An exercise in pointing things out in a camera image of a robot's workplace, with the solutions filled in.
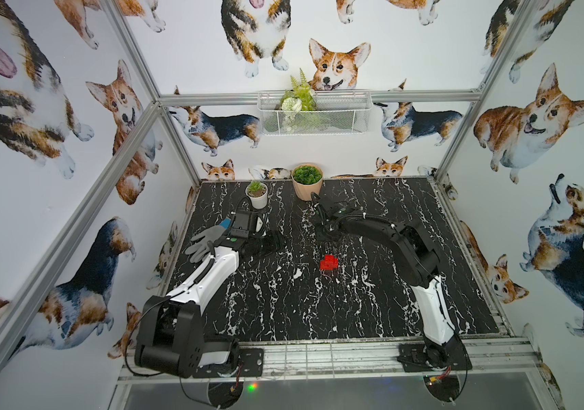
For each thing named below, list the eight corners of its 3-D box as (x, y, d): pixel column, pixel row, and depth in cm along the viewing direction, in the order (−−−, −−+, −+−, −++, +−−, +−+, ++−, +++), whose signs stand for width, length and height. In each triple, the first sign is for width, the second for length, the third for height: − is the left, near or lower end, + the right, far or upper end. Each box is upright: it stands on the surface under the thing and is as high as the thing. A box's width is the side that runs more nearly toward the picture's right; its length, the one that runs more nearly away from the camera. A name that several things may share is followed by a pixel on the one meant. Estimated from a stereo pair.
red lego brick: (319, 270, 94) (320, 262, 90) (319, 262, 96) (320, 254, 92) (337, 270, 94) (338, 262, 90) (336, 262, 96) (338, 254, 92)
